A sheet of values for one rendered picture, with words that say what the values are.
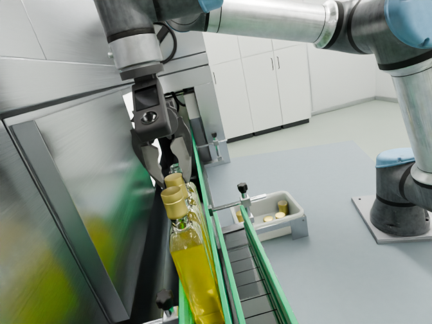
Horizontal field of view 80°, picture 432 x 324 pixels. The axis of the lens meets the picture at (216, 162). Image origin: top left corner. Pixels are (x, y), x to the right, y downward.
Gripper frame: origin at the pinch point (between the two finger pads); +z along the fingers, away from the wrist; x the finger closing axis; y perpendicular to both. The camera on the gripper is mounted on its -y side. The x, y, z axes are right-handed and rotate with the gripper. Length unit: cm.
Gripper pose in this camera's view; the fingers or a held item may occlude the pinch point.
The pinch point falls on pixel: (174, 181)
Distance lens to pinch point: 48.1
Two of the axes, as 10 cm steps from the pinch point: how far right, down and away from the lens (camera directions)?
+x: -9.7, 2.5, -0.5
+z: 2.2, 9.1, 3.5
